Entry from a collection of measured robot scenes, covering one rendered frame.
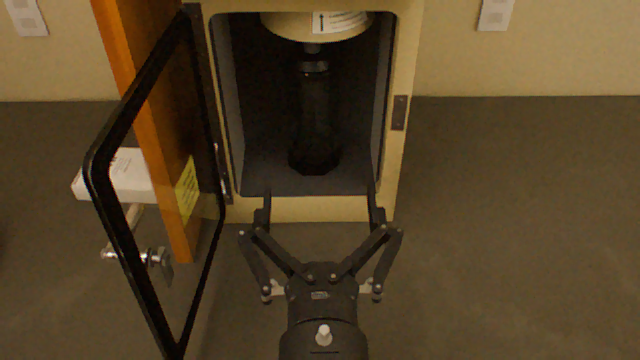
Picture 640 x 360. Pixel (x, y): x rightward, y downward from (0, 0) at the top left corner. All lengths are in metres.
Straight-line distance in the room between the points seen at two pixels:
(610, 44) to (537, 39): 0.18
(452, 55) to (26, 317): 1.03
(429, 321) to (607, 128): 0.69
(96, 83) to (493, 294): 1.02
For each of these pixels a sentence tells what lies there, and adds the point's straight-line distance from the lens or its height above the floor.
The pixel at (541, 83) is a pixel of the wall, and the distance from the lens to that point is 1.44.
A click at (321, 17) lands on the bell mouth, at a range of 0.77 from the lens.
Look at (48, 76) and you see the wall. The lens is 1.45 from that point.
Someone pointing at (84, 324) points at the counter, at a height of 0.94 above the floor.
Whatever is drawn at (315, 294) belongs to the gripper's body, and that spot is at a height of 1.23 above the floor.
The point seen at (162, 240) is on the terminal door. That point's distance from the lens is 0.68.
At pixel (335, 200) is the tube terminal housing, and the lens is 0.96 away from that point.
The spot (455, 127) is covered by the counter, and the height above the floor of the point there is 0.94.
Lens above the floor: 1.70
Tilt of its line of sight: 45 degrees down
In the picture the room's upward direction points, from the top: straight up
